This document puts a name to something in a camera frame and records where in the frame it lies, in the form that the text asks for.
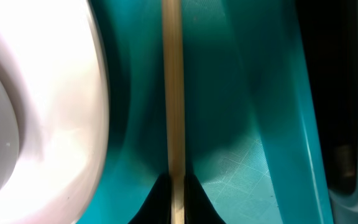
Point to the teal serving tray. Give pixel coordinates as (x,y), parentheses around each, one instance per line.
(251,135)

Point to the wooden chopstick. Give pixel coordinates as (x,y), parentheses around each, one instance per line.
(175,103)

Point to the pale pink plate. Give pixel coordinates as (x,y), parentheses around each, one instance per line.
(52,67)

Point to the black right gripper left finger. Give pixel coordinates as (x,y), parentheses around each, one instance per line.
(156,208)

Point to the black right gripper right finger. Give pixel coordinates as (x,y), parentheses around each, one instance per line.
(199,205)

